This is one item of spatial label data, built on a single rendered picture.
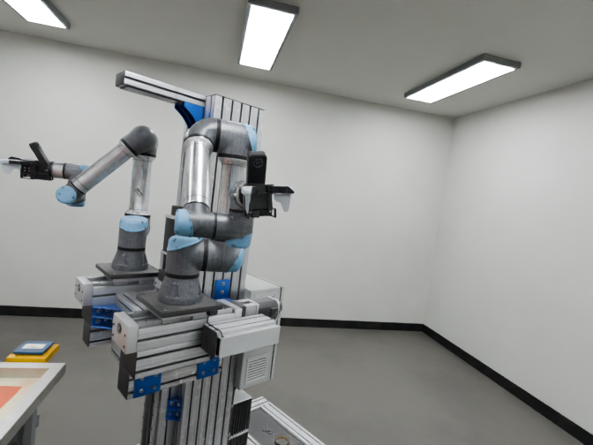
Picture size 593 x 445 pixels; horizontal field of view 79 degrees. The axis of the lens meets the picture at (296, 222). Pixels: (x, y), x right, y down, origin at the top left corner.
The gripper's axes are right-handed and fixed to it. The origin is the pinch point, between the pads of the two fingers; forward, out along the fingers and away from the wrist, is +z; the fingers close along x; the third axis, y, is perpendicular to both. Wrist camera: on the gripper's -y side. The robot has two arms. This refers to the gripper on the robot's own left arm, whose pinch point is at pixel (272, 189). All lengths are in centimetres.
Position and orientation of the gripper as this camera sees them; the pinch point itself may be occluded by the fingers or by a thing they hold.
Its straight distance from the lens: 77.2
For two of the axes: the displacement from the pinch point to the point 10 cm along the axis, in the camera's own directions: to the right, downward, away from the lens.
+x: -9.4, 0.4, -3.3
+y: 0.1, 9.9, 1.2
